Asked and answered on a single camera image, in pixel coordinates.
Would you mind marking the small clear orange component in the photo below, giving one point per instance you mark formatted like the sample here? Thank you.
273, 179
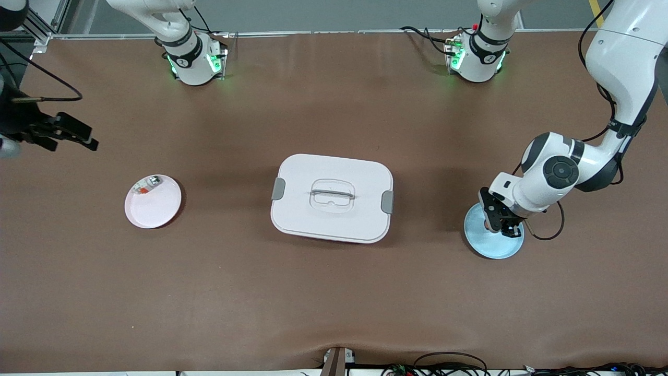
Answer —
140, 189

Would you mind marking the aluminium frame profile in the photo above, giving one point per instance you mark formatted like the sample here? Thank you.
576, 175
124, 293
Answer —
44, 26

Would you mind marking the light blue round plate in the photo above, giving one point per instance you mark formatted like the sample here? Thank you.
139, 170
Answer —
493, 245

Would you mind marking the white lidded plastic box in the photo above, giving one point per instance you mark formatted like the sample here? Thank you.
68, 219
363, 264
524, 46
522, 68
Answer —
334, 219

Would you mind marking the pink round plate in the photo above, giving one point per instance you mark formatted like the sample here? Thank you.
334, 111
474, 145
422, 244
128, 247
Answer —
151, 209

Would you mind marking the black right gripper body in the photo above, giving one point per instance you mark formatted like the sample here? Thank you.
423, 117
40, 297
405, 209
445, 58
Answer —
15, 121

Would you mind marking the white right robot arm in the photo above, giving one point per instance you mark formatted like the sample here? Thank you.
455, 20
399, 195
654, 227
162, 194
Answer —
190, 60

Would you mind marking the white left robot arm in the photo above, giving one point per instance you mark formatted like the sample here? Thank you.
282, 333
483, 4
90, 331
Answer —
558, 172

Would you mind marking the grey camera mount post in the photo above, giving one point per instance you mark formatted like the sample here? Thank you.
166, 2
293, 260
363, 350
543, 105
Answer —
335, 363

